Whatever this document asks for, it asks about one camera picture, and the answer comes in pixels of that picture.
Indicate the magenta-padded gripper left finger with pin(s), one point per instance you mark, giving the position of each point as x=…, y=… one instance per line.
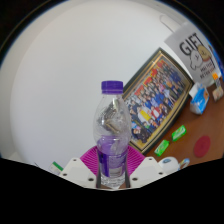
x=88, y=160

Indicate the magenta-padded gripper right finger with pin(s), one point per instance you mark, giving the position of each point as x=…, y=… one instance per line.
x=136, y=160

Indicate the clear purple-capped water bottle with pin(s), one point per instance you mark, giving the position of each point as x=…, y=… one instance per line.
x=112, y=133

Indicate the dark framed group picture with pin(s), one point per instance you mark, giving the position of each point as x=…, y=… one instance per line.
x=156, y=100

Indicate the flat round red coaster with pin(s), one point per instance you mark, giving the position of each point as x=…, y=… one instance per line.
x=202, y=146

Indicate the blue tissue pack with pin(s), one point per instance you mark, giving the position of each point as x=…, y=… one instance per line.
x=199, y=100

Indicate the small patterned pouch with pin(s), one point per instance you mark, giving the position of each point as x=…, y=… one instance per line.
x=218, y=95

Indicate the colourful puzzle cube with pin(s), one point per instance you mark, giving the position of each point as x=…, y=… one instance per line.
x=216, y=76

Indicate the white paper gift bag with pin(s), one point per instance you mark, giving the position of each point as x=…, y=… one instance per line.
x=193, y=53

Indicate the blue detergent bottle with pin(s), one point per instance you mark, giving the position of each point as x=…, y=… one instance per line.
x=216, y=55

